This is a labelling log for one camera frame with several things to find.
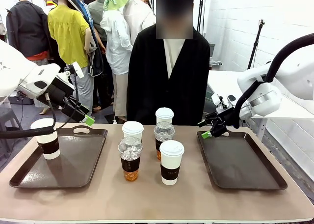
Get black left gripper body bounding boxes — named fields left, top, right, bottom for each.
left=36, top=77, right=77, bottom=112

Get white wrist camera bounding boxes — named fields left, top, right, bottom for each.
left=211, top=93, right=236, bottom=110
left=58, top=61, right=85, bottom=79

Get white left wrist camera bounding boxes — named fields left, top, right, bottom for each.
left=58, top=61, right=85, bottom=79

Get grey equipment case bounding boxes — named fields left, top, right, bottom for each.
left=8, top=93, right=34, bottom=105

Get black stool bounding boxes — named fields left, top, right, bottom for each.
left=0, top=107, right=23, bottom=160

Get mannequin with red collar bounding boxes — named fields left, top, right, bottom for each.
left=41, top=0, right=57, bottom=15

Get mannequin in black jacket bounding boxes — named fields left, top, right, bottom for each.
left=6, top=0, right=52, bottom=60

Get mannequin in beige shirt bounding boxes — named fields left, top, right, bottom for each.
left=122, top=0, right=157, bottom=46

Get dark brown plastic tray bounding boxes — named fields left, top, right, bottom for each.
left=9, top=125, right=108, bottom=189
left=197, top=130, right=288, bottom=191

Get person in blue shirt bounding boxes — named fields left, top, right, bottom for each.
left=70, top=0, right=114, bottom=111

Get black light stand poles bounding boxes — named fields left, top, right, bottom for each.
left=197, top=0, right=208, bottom=35

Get person in black coat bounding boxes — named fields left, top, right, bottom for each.
left=126, top=0, right=211, bottom=126

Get white paper coffee cup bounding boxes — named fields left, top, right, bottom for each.
left=122, top=121, right=145, bottom=141
left=30, top=117, right=61, bottom=160
left=155, top=107, right=175, bottom=124
left=159, top=140, right=185, bottom=186

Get mannequin in yellow blouse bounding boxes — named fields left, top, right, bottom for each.
left=47, top=0, right=99, bottom=113

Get white background table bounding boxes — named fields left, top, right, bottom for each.
left=207, top=70, right=314, bottom=120

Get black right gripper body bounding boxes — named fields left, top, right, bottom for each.
left=215, top=105, right=242, bottom=132

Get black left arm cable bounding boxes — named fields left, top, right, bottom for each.
left=0, top=93, right=79, bottom=139

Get black tripod stand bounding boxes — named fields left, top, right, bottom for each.
left=247, top=18, right=266, bottom=70

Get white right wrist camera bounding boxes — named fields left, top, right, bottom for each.
left=211, top=93, right=236, bottom=110

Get clear iced coffee cup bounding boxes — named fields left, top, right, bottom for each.
left=117, top=136, right=143, bottom=182
left=153, top=121, right=176, bottom=161

